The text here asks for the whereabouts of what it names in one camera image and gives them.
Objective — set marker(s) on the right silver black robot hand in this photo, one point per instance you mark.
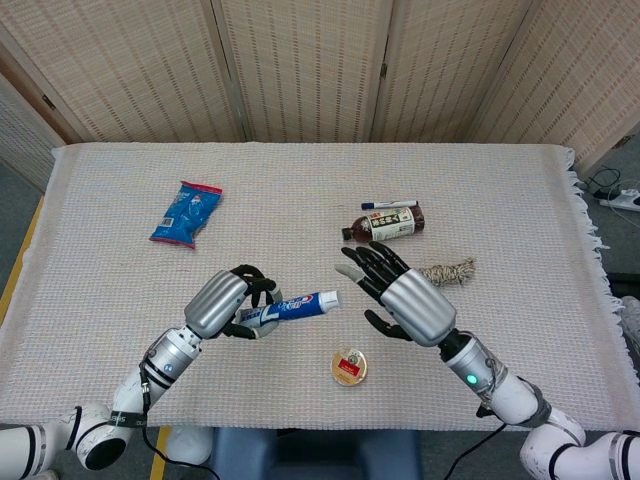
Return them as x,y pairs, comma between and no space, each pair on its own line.
417,310

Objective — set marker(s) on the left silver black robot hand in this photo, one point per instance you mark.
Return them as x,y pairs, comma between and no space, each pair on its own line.
215,305

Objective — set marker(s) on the blue white toothpaste tube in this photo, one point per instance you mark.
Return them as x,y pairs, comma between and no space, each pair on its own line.
292,307

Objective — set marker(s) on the white plastic tube cap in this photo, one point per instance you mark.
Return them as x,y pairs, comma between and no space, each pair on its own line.
330,300

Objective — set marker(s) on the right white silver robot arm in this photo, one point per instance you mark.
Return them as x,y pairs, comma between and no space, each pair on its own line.
505,395

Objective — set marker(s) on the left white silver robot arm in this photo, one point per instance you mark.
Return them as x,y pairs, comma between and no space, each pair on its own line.
165,362

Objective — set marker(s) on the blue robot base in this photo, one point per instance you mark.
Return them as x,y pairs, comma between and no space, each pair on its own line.
315,455

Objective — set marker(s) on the round gold tin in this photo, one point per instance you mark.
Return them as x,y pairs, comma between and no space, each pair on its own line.
349,366

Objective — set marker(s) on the brown tea bottle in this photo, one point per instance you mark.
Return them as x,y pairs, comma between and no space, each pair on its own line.
387,224

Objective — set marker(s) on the blue red chip bag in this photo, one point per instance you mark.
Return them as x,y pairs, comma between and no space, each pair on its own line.
186,215

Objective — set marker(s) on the white blue marker pen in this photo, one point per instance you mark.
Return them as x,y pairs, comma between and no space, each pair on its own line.
390,204

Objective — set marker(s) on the white rounded base cover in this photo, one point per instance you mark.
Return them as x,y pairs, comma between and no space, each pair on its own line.
190,444

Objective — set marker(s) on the beige woven tablecloth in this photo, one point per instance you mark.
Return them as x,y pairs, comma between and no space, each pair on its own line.
300,175

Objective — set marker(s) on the white power strip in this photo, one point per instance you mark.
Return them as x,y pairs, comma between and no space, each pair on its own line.
622,200

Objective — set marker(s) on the dark metal screen hinge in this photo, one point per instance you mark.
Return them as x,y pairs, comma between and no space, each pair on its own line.
384,68
48,102

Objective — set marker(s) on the woven folding screen panel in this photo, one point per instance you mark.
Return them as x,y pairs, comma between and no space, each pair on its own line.
125,65
580,75
20,130
305,65
440,65

